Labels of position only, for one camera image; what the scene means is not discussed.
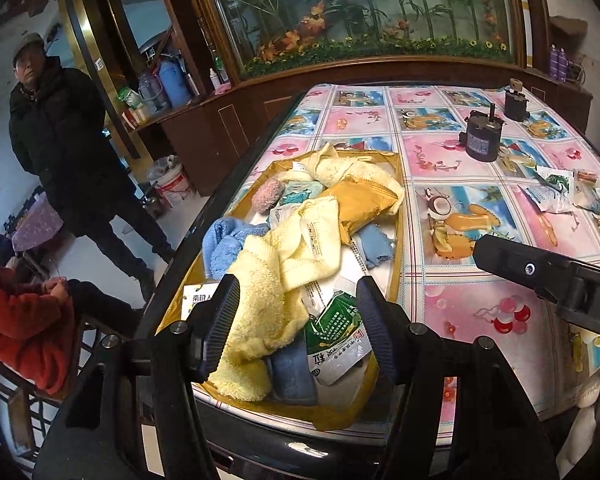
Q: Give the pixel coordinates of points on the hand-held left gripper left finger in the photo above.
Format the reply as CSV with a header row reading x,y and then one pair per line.
x,y
220,325

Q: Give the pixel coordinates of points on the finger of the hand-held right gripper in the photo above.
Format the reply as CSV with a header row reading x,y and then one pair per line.
x,y
520,267

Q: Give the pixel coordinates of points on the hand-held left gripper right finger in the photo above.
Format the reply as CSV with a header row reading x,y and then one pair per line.
x,y
375,325

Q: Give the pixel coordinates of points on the pale yellow fluffy towel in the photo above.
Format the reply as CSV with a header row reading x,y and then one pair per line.
x,y
260,310

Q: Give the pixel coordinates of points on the yellow cardboard box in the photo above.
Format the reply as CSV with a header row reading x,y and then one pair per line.
x,y
402,220

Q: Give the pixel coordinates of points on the person's right hand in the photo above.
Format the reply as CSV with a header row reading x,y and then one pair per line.
x,y
587,410

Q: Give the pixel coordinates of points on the white printed card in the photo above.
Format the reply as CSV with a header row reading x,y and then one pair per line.
x,y
197,302

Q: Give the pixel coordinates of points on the printed tablecloth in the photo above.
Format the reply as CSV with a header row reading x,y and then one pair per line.
x,y
480,200

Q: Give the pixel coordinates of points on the white green torn packet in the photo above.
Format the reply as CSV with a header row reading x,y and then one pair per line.
x,y
547,192

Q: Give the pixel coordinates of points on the small light blue cloth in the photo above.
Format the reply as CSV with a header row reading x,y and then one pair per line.
x,y
372,245

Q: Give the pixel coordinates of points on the light blue towel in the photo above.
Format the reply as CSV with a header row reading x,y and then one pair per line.
x,y
225,245

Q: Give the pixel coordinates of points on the pale yellow knitted cloth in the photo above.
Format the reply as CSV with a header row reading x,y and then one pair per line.
x,y
320,240

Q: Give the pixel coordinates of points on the clear snack packet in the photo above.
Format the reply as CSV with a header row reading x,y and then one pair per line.
x,y
590,192

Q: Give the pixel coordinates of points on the large black motor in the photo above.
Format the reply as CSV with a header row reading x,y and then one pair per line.
x,y
480,137

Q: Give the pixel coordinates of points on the pink fuzzy cloth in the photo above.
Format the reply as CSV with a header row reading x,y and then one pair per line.
x,y
267,195

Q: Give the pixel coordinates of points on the white plastic bucket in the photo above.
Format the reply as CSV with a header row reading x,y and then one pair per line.
x,y
175,187

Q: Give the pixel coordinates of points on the teal tissue packet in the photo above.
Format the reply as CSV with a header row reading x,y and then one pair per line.
x,y
300,192

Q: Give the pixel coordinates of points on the small black motor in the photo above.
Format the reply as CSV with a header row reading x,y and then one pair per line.
x,y
516,102

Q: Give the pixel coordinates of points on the dark wooden cabinet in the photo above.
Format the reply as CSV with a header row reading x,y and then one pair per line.
x,y
230,125

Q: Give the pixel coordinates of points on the purple cloth table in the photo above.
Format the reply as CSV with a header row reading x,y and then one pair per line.
x,y
37,225

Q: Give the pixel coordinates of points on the purple bottles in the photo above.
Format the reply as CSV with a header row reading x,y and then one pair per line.
x,y
558,62

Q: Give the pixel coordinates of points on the wooden chair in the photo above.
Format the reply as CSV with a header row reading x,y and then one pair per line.
x,y
10,410

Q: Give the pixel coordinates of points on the green white bag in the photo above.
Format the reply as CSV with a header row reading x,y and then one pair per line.
x,y
129,99

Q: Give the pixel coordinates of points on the small white bottle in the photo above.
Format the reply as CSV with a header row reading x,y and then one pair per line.
x,y
213,81

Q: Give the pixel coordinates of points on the clear water jug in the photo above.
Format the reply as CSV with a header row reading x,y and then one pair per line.
x,y
149,91

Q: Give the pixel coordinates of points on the blue thermos jug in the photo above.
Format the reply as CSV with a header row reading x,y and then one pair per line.
x,y
175,82

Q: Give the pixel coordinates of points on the aquarium with artificial plants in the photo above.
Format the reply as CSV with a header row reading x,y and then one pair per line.
x,y
370,5

